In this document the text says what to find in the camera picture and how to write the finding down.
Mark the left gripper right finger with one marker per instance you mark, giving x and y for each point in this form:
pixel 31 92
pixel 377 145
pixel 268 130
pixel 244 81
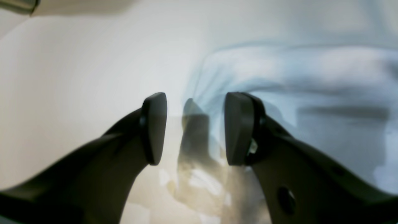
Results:
pixel 301 185

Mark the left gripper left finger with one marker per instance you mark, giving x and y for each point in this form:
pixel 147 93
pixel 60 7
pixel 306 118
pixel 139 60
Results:
pixel 91 184

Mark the white printed t-shirt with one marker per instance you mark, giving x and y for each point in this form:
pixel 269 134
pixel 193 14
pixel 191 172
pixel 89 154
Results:
pixel 326 70

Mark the grey cardboard box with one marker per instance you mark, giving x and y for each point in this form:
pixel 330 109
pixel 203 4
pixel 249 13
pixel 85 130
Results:
pixel 23 7

